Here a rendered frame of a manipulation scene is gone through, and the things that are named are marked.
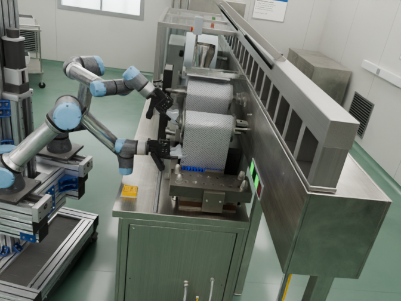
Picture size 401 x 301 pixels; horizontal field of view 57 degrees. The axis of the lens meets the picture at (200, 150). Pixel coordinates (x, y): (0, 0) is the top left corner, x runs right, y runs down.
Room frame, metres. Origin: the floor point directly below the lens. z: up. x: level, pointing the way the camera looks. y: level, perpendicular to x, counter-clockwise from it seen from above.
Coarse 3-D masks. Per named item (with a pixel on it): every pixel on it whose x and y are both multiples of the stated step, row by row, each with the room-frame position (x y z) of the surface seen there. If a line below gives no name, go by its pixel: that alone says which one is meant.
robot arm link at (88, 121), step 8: (80, 104) 1.65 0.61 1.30; (88, 112) 1.70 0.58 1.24; (88, 120) 1.67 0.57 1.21; (96, 120) 1.71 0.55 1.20; (88, 128) 1.68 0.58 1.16; (96, 128) 1.69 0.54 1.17; (104, 128) 1.72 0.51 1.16; (96, 136) 1.69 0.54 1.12; (104, 136) 1.70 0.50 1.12; (112, 136) 1.73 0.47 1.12; (104, 144) 1.71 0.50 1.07; (112, 144) 1.71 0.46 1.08
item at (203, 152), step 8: (184, 136) 1.68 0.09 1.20; (192, 136) 1.68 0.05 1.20; (184, 144) 1.68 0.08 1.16; (192, 144) 1.68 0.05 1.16; (200, 144) 1.69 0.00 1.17; (208, 144) 1.69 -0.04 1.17; (216, 144) 1.70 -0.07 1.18; (224, 144) 1.70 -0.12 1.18; (184, 152) 1.68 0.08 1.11; (192, 152) 1.68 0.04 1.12; (200, 152) 1.69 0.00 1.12; (208, 152) 1.69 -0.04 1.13; (216, 152) 1.70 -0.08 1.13; (224, 152) 1.70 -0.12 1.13; (184, 160) 1.68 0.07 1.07; (192, 160) 1.69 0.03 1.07; (200, 160) 1.69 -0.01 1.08; (208, 160) 1.69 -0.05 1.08; (216, 160) 1.70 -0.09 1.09; (224, 160) 1.70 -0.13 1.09; (216, 168) 1.70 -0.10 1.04
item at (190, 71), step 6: (186, 72) 1.98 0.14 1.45; (192, 72) 1.98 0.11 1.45; (198, 72) 1.99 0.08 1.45; (204, 72) 2.02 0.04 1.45; (210, 72) 2.03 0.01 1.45; (216, 72) 2.06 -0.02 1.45; (222, 72) 2.07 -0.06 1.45; (216, 78) 1.99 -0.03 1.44; (222, 78) 2.01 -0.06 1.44; (228, 78) 2.00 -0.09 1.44; (234, 78) 2.00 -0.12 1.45; (240, 78) 2.01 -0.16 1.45
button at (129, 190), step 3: (126, 186) 1.57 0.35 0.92; (129, 186) 1.58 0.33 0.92; (132, 186) 1.58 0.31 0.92; (135, 186) 1.59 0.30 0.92; (123, 189) 1.54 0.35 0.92; (126, 189) 1.55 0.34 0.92; (129, 189) 1.55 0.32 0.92; (132, 189) 1.55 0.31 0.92; (135, 189) 1.56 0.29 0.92; (123, 192) 1.52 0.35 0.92; (126, 192) 1.52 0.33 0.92; (129, 192) 1.53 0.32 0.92; (132, 192) 1.53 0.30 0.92; (135, 192) 1.53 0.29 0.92; (123, 195) 1.52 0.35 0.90; (126, 195) 1.52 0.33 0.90; (129, 195) 1.52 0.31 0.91; (132, 195) 1.53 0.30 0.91; (135, 195) 1.53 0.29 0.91
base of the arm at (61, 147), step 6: (54, 138) 2.01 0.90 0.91; (60, 138) 2.01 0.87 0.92; (66, 138) 2.05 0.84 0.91; (48, 144) 2.03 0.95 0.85; (54, 144) 2.00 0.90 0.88; (60, 144) 2.01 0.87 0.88; (66, 144) 2.04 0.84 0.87; (48, 150) 2.00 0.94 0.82; (54, 150) 1.99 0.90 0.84; (60, 150) 2.00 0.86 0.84; (66, 150) 2.02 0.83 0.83
